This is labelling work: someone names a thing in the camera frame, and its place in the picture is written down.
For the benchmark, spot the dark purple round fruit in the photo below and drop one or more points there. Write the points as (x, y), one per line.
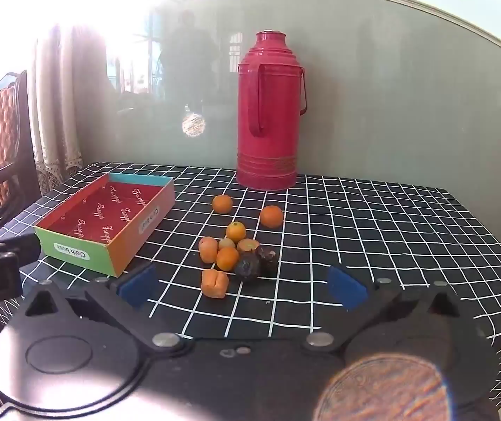
(268, 260)
(247, 267)

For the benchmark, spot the red thermos flask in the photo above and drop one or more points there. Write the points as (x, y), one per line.
(270, 118)

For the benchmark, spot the small round orange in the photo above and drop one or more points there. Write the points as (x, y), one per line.
(272, 216)
(227, 258)
(222, 204)

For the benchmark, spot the small yellow fruit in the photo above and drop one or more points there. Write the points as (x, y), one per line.
(226, 243)

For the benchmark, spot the brownish orange fruit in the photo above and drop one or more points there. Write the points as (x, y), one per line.
(247, 245)

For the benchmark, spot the lobed orange fruit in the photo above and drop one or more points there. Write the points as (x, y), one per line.
(214, 283)

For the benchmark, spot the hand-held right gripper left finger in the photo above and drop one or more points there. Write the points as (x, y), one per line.
(138, 286)

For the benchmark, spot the oblong orange fruit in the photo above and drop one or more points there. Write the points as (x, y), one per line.
(208, 249)

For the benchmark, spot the black white checked tablecloth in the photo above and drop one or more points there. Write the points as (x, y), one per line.
(364, 237)

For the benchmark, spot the yellow-orange kumquat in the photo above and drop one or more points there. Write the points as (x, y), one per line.
(236, 231)

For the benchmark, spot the colourful cardboard box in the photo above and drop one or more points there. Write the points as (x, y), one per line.
(101, 223)

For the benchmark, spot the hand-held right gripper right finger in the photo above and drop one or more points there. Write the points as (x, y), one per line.
(346, 287)

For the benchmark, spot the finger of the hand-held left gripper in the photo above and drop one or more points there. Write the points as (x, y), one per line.
(20, 248)

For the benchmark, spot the beige lace curtain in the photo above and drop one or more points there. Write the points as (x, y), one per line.
(64, 109)

